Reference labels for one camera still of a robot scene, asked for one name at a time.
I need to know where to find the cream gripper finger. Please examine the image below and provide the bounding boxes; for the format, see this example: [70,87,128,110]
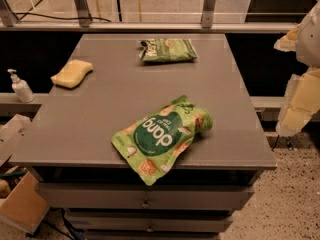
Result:
[274,25,300,52]
[276,67,320,137]

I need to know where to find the green rice chip bag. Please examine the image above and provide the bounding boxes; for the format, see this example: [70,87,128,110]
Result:
[111,95,213,186]

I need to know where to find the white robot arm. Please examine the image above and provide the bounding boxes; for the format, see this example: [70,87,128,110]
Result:
[274,1,320,137]

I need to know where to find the green jalapeno chip bag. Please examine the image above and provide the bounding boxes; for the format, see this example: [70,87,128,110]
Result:
[139,38,197,63]

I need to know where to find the top grey drawer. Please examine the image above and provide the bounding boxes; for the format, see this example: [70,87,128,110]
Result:
[35,183,254,210]

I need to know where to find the grey drawer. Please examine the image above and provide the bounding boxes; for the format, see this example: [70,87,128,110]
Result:
[35,183,254,210]
[66,211,232,233]

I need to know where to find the yellow sponge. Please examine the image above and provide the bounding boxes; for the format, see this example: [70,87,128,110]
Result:
[51,59,93,89]

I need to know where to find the grey drawer cabinet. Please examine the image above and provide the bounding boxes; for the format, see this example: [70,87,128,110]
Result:
[12,34,276,240]

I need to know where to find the middle grey drawer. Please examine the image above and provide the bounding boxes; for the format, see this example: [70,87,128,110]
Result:
[66,211,232,233]

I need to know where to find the white pump bottle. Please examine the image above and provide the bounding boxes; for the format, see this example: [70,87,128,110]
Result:
[7,69,35,103]

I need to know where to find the cardboard box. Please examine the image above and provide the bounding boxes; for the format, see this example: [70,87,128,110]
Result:
[0,114,49,234]

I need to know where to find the metal railing frame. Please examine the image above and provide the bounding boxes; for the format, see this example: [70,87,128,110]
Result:
[0,0,319,33]

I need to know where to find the black cable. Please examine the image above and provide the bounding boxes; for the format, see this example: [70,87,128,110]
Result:
[13,11,112,23]

